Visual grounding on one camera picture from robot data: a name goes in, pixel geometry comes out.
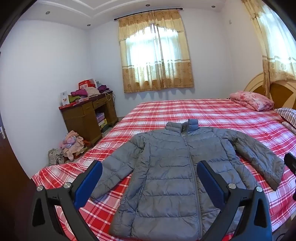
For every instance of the red cardboard box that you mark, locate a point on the red cardboard box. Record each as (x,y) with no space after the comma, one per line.
(86,84)

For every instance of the light pink folded cloth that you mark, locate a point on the light pink folded cloth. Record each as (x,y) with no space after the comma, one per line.
(92,92)

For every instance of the green folded cloth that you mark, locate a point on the green folded cloth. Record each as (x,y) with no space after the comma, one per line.
(73,99)

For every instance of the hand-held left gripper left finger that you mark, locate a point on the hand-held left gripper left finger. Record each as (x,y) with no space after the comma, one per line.
(89,183)

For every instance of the wooden bed headboard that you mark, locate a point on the wooden bed headboard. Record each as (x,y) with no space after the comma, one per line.
(283,95)

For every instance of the patterned grey bag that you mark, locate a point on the patterned grey bag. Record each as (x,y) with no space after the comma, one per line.
(55,157)

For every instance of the black curtain rod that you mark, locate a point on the black curtain rod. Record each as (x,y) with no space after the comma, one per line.
(148,12)

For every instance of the pink floral pillow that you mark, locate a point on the pink floral pillow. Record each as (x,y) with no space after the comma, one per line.
(253,99)

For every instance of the pile of pastel clothes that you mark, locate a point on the pile of pastel clothes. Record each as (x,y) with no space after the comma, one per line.
(71,144)

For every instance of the bed with red plaid cover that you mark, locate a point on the bed with red plaid cover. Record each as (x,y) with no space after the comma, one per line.
(185,111)

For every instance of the stack of boxes under desk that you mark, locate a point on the stack of boxes under desk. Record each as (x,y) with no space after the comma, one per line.
(102,121)

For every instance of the brown wooden desk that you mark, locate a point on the brown wooden desk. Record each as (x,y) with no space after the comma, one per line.
(78,118)

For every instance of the magenta folded clothes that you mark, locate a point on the magenta folded clothes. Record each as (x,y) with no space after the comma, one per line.
(78,93)

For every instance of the beige floral window curtain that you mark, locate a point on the beige floral window curtain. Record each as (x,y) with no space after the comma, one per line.
(157,74)

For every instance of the purple folded cloth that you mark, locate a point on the purple folded cloth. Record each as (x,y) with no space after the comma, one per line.
(103,88)

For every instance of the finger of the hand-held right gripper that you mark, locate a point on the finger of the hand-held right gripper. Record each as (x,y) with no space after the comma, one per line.
(291,162)

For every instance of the striped pillow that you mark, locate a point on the striped pillow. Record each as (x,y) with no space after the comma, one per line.
(289,117)

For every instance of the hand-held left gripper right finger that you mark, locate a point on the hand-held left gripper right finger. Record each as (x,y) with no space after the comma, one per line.
(212,183)

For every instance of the white printed card box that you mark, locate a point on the white printed card box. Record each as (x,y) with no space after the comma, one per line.
(64,98)

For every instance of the grey puffer jacket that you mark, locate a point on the grey puffer jacket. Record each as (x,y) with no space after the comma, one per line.
(166,173)

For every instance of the beige sheer side curtain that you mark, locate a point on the beige sheer side curtain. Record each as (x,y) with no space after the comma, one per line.
(275,46)

